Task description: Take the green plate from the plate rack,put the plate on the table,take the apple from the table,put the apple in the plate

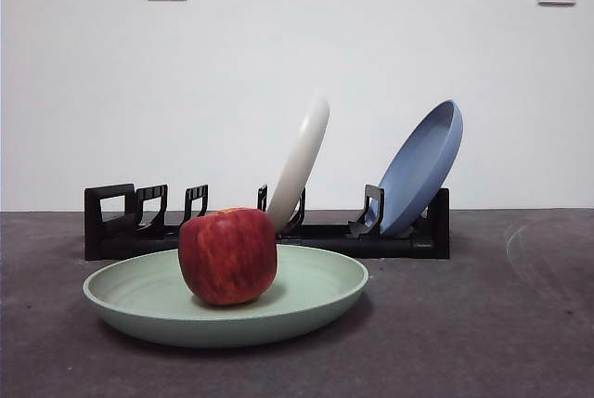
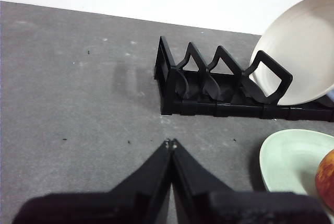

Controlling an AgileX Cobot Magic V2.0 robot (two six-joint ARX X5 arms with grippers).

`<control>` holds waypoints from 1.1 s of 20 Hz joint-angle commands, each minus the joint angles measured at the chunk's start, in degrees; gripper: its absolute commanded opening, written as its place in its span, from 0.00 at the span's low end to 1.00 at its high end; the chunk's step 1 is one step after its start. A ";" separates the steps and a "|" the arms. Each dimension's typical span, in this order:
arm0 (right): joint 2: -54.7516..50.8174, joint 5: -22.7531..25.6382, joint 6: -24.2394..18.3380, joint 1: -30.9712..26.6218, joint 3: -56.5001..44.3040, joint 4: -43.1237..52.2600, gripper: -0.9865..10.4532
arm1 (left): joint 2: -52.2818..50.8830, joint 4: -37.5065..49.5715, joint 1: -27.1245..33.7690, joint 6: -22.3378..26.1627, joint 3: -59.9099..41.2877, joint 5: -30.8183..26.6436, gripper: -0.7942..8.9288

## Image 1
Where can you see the black plate rack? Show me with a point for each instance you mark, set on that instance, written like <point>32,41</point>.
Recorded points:
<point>394,247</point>

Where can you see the red apple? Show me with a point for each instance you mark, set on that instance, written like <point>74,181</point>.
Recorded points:
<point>227,259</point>

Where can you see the blue round plate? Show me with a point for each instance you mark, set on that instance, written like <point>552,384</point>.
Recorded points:
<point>417,175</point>

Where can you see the green round plate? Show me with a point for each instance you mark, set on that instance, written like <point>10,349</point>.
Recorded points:
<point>301,296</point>

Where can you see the cream white round plate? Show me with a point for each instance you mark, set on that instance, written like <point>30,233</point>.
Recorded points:
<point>301,152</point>

